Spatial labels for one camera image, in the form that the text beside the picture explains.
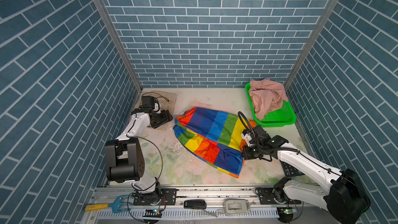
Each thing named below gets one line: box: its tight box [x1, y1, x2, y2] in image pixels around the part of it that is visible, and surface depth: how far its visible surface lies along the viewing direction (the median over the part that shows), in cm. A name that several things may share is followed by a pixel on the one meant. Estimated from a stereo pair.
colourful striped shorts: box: [173, 107, 257, 179], surface depth 91 cm
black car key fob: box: [183, 199, 207, 210], surface depth 71 cm
